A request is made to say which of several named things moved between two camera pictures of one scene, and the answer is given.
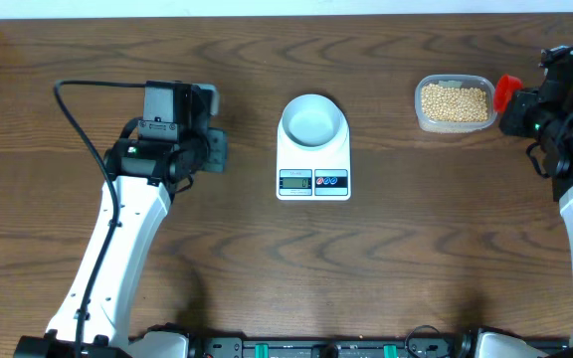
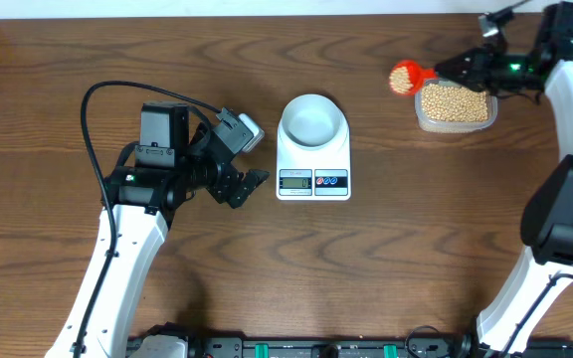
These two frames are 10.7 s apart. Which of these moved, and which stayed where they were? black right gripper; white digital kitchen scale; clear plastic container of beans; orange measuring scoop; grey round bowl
Moved: orange measuring scoop; black right gripper
Stayed: white digital kitchen scale; grey round bowl; clear plastic container of beans
